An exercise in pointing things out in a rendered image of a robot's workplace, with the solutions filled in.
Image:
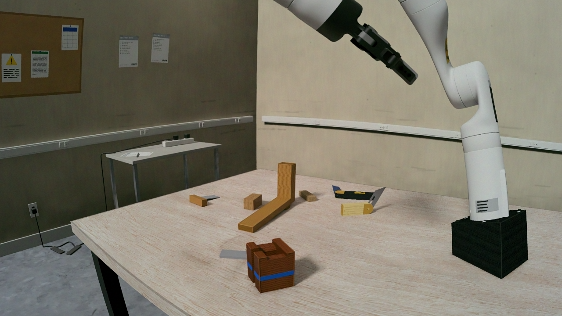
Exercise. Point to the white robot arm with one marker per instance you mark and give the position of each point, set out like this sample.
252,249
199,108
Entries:
465,86

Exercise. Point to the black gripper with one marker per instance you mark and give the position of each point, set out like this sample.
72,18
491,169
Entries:
344,21

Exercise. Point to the grey flat bar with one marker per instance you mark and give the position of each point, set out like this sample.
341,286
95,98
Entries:
233,254

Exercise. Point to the black sliding bevel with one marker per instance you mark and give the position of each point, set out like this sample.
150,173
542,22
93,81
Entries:
354,195

